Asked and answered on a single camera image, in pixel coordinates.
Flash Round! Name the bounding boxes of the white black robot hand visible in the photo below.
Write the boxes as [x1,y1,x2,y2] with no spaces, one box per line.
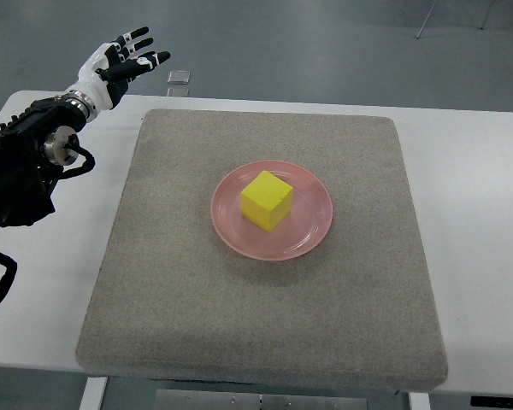
[63,26,170,121]

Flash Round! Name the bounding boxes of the yellow foam block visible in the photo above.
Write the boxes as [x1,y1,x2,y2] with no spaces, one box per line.
[240,170,294,232]

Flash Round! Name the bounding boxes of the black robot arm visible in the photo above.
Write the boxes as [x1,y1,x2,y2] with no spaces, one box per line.
[0,91,96,229]

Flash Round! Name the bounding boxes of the silver floor socket plate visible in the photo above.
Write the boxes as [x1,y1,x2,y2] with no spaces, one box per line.
[167,70,191,85]

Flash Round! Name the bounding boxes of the pink plate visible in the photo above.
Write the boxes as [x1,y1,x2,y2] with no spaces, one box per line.
[210,161,333,261]

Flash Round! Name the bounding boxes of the grey felt mat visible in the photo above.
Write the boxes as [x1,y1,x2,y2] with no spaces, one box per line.
[76,109,448,391]

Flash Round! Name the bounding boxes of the metal chair legs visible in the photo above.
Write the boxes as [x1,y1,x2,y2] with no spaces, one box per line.
[415,1,513,39]

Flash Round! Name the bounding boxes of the black table control panel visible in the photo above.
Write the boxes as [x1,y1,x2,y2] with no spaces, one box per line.
[470,395,513,409]

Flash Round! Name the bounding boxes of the metal table base plate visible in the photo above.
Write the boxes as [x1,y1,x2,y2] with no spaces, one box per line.
[153,389,369,410]

